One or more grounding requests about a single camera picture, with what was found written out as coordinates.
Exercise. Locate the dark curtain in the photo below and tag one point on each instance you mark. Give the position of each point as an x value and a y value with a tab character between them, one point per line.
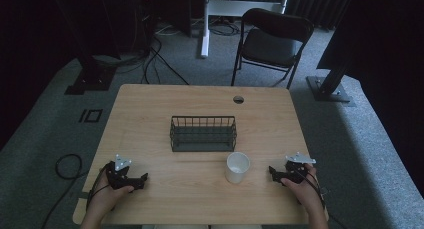
316	5

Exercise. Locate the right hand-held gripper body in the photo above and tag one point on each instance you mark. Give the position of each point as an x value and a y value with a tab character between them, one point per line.
295	170

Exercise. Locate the person's right hand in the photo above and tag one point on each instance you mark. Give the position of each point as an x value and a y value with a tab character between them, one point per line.
305	192

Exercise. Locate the white desk frame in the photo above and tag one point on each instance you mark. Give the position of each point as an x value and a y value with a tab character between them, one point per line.
205	39

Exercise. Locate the black metal stand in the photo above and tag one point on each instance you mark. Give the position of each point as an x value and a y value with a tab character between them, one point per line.
90	80
328	89

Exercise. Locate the black folding chair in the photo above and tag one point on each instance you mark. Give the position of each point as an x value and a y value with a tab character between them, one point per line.
271	47

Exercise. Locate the white cup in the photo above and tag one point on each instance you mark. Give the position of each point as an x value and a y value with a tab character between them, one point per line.
237	167

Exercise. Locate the person's left hand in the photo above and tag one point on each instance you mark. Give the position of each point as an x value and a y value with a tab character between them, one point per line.
105	199

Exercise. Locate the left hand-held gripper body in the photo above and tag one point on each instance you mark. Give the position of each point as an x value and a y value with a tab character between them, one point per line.
120	180

